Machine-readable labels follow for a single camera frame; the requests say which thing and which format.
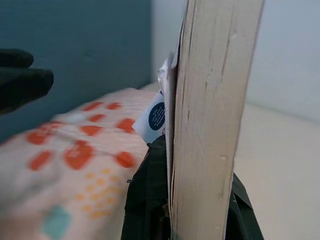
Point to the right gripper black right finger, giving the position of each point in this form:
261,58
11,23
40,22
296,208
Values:
242,222

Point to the pink orange spotted pillow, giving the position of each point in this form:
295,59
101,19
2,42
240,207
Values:
75,175

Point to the cream sheeted mattress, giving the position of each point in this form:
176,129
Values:
275,162

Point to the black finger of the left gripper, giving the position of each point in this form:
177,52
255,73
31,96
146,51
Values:
15,58
22,85

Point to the blue upholstered bed frame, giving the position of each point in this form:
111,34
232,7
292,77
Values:
87,37

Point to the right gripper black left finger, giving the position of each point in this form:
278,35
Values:
145,200

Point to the white blue lettered book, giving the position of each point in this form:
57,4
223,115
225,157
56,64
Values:
212,100

